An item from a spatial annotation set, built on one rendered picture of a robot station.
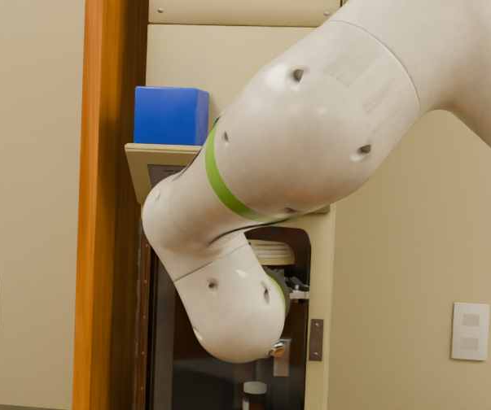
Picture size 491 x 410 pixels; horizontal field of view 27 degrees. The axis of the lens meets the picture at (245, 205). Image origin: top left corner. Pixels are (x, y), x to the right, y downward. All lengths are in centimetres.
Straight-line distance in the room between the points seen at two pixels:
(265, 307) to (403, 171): 97
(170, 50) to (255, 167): 96
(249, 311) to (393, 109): 44
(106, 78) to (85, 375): 48
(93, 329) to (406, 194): 75
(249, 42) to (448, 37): 91
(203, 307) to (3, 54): 122
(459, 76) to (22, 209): 154
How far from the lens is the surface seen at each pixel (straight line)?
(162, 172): 163
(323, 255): 168
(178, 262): 117
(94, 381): 172
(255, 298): 117
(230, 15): 171
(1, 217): 228
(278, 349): 160
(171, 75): 172
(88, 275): 167
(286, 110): 75
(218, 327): 116
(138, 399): 176
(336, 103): 75
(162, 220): 114
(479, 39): 83
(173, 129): 160
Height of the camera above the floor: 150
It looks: 3 degrees down
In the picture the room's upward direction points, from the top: 2 degrees clockwise
